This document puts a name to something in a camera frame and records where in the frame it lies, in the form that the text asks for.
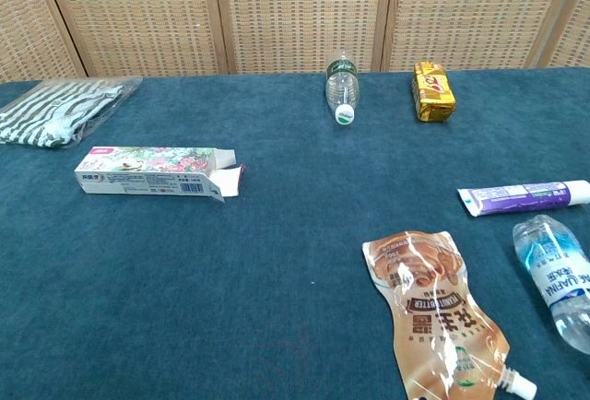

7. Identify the floral white toothpaste box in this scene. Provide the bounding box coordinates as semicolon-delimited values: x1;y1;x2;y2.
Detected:
74;145;246;204

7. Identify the purple white toothpaste tube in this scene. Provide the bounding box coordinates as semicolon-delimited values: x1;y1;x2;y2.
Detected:
456;179;590;218

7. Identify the green label water bottle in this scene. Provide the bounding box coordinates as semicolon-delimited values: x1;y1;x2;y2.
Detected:
324;51;360;126

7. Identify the teal table cover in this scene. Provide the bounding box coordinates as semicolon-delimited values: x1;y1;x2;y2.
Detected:
0;66;590;400

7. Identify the gold foil snack pack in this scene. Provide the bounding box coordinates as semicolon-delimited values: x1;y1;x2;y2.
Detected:
411;61;457;123

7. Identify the woven wooden folding screen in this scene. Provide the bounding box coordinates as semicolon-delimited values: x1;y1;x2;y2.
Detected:
0;0;590;84

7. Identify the brown peanut butter pouch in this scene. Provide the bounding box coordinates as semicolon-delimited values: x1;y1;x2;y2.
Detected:
361;229;538;400

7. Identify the striped cloth in plastic bag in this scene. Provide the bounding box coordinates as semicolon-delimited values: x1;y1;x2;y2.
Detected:
0;76;144;150

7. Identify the blue label water bottle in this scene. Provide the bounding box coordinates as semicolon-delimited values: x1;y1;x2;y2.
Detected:
512;214;590;356

